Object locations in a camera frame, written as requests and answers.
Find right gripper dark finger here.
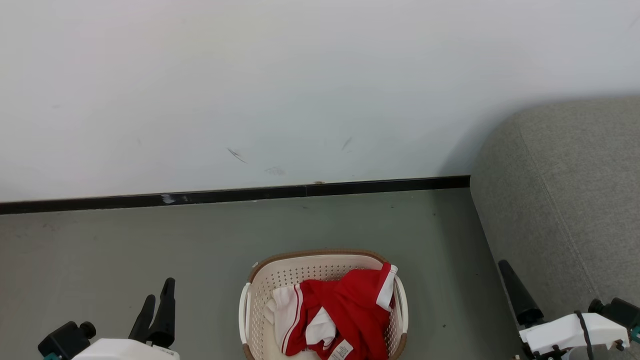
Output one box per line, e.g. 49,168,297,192
498,259,545,327

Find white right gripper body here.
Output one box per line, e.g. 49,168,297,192
519,312,631,360

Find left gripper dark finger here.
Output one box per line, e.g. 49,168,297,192
128,294,157,344
147,277,177,346

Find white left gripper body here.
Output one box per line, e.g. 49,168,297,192
72,338,181,360

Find red and white sports garment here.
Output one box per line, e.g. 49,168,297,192
264,262,399,360

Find grey fabric sofa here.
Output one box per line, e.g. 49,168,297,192
470,96,640,360

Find black skirting board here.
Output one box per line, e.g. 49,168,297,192
0,175,471,216

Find cream perforated laundry basket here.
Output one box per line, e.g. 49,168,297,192
238,249,409,360

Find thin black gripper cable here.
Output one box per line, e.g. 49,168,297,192
574,310,596,360

